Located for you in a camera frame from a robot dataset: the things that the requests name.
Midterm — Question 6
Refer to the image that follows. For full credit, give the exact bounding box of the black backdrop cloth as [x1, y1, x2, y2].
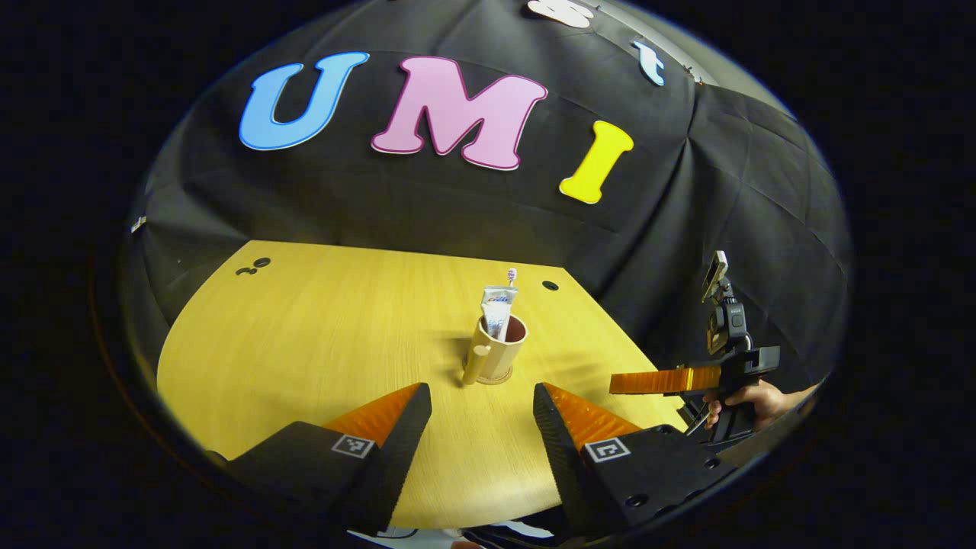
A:
[122, 0, 853, 397]

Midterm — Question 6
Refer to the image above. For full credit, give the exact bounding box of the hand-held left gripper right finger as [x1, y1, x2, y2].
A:
[532, 382, 739, 536]

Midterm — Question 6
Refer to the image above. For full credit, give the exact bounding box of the beige cup with wooden handle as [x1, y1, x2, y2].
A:
[461, 313, 528, 386]

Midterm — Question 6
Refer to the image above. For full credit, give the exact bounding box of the white toothpaste tube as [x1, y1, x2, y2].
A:
[480, 286, 519, 340]

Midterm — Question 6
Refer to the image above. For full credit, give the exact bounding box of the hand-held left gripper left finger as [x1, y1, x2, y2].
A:
[206, 382, 433, 536]

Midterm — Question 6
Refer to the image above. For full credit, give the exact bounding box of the wooden desktop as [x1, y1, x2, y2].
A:
[156, 240, 687, 531]

